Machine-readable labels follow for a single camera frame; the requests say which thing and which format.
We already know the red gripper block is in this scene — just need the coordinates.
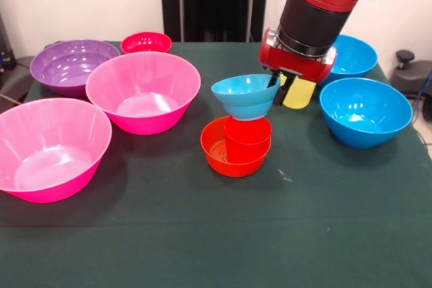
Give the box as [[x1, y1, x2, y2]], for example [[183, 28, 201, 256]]
[[259, 27, 339, 107]]

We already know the stack of small blue bowls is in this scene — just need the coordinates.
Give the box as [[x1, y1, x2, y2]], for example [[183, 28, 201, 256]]
[[211, 74, 281, 122]]

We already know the red cup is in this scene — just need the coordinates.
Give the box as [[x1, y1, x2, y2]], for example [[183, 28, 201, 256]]
[[223, 115, 273, 163]]

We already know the orange bowl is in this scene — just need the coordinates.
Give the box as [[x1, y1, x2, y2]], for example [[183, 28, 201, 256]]
[[200, 115, 273, 178]]

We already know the yellow cup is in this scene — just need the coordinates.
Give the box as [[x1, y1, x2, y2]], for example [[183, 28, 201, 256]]
[[282, 75, 317, 110]]

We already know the large blue bowl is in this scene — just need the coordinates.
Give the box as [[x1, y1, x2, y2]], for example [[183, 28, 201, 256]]
[[319, 34, 378, 87], [319, 77, 414, 149]]

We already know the large pink bowl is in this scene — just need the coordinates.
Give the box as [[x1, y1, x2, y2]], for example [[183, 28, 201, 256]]
[[84, 51, 202, 136], [0, 97, 113, 204]]

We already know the small crimson bowl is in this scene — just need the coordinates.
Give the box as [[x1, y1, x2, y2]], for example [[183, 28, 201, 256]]
[[120, 31, 173, 55]]

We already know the dark green table cloth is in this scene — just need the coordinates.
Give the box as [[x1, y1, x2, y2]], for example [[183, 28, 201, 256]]
[[0, 40, 432, 288]]

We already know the purple bowl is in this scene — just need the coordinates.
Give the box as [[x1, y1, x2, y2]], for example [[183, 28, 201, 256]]
[[29, 38, 122, 97]]

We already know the black pedestal foot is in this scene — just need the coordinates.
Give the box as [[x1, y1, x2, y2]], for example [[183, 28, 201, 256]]
[[391, 49, 432, 100], [0, 55, 34, 103]]

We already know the blue cable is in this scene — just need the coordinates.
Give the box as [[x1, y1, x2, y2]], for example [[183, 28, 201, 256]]
[[410, 71, 432, 123]]

